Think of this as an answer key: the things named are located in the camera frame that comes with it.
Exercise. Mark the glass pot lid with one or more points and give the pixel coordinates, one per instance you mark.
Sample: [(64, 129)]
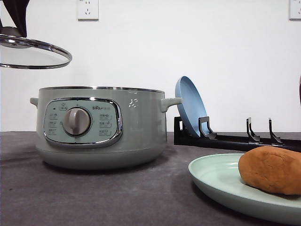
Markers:
[(24, 53)]

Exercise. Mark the blue plate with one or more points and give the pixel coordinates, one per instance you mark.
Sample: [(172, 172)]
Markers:
[(192, 107)]

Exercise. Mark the brown potato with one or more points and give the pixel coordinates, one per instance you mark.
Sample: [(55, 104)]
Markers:
[(272, 168)]

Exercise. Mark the green plate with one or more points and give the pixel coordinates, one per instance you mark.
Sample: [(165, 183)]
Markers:
[(219, 176)]

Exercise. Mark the white wall socket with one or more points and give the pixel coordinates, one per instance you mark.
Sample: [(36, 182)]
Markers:
[(295, 11), (88, 10)]

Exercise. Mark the green electric steamer pot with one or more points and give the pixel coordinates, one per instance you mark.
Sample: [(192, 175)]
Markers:
[(101, 128)]

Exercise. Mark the black plate rack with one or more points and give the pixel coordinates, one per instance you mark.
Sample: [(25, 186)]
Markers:
[(208, 138)]

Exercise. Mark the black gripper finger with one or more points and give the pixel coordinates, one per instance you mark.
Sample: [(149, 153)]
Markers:
[(17, 10)]

